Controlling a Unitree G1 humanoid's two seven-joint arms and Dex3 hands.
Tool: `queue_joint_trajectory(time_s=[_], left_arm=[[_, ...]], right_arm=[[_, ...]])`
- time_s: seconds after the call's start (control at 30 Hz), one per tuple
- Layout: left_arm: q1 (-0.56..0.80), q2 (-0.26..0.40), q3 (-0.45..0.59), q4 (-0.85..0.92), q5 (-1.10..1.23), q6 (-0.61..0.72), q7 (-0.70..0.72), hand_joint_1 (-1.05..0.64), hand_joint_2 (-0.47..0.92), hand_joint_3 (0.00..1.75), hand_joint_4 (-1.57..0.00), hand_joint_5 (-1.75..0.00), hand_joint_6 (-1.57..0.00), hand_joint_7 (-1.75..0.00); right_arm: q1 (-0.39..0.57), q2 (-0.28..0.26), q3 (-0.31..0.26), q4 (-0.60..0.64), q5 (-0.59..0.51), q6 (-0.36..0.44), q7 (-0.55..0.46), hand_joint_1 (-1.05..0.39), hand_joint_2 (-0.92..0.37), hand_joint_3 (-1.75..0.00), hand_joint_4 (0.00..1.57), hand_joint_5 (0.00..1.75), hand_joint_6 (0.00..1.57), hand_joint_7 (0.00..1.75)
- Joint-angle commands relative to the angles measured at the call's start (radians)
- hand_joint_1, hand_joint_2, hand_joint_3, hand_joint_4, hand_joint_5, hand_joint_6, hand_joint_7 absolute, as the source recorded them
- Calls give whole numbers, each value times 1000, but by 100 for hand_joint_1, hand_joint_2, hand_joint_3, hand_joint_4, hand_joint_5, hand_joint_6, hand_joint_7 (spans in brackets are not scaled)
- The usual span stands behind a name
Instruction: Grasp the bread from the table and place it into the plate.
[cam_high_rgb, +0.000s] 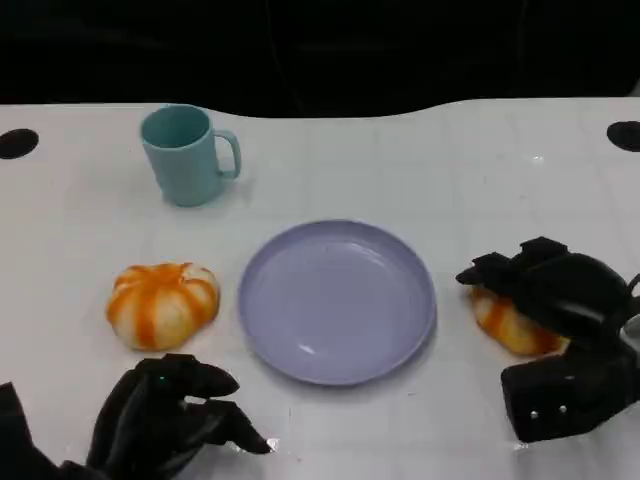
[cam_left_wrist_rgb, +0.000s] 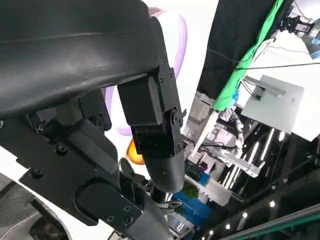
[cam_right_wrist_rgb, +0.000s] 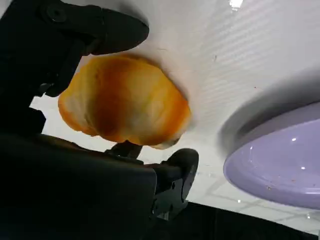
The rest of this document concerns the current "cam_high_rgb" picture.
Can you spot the black curtain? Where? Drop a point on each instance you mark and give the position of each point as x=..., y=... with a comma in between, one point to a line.
x=320, y=50

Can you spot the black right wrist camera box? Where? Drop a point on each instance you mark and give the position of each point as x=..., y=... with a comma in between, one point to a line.
x=555, y=400

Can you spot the pale green mug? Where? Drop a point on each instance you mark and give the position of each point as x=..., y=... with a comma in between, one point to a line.
x=180, y=160

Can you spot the orange white toy bread roll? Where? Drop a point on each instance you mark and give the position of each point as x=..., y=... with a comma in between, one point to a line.
x=160, y=305
x=505, y=325

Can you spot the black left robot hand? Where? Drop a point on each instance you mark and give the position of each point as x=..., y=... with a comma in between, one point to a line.
x=145, y=425

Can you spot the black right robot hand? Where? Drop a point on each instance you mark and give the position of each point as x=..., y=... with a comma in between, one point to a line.
x=570, y=290

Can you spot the lilac plate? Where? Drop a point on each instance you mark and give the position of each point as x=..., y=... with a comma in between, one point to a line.
x=335, y=305

